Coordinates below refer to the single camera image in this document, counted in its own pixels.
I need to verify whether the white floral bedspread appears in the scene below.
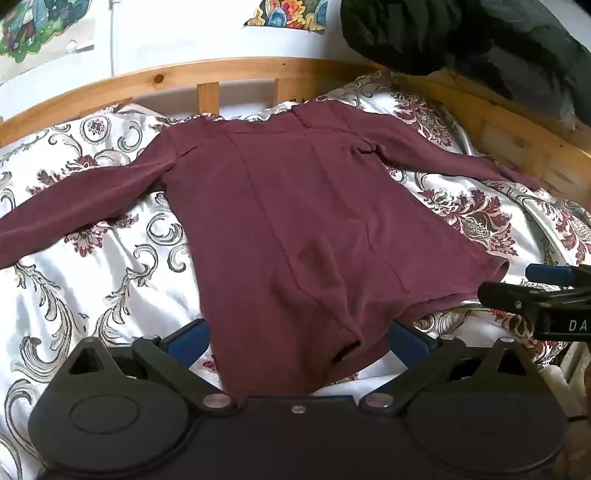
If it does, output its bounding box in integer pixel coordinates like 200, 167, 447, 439
0, 71, 591, 480

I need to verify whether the cartoon figure wall poster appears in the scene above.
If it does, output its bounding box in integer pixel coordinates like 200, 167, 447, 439
0, 0, 96, 64

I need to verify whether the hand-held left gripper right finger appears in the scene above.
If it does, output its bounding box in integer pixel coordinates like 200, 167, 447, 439
361, 320, 541, 413

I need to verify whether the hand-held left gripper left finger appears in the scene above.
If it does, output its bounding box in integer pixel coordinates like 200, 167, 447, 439
58, 318, 237, 413

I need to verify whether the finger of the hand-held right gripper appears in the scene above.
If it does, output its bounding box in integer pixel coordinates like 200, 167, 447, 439
477, 280, 552, 325
525, 263, 591, 290

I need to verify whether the wooden bed frame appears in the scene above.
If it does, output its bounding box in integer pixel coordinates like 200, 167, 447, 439
0, 58, 591, 200

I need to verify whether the white wall cable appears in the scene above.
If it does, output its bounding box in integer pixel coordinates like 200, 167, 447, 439
108, 0, 117, 77

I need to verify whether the black padded jacket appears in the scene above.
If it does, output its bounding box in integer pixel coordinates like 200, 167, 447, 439
339, 0, 591, 134

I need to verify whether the maroon long-sleeved shirt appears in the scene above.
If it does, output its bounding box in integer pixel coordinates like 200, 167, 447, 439
0, 100, 546, 401

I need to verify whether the colourful landscape wall poster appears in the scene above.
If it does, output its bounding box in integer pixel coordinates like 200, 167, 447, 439
244, 0, 329, 31

